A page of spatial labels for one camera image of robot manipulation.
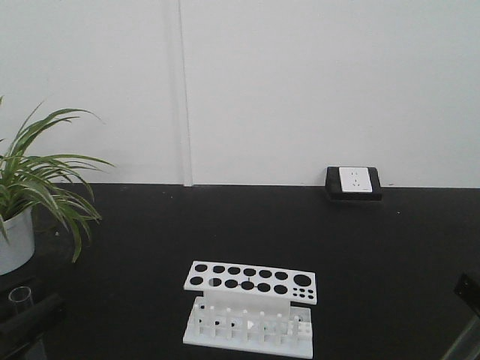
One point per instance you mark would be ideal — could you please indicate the green spider plant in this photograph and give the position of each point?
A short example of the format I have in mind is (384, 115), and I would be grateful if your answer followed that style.
(52, 181)

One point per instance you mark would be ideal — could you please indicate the white test tube rack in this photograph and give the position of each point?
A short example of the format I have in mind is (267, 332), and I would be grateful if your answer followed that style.
(252, 308)

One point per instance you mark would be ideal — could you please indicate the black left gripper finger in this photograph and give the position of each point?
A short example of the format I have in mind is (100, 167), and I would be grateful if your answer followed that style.
(22, 331)

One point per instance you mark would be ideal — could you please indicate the short clear test tube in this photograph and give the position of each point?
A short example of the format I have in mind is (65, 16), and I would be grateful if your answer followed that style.
(21, 298)

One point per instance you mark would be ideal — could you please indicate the white wall trim strip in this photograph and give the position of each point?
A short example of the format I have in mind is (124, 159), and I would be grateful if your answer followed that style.
(183, 114)

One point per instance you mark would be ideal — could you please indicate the white plant pot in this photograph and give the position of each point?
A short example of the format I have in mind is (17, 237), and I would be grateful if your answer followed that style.
(19, 246)

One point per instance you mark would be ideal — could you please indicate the white socket on black base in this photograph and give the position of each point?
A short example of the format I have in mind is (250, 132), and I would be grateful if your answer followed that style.
(353, 183)

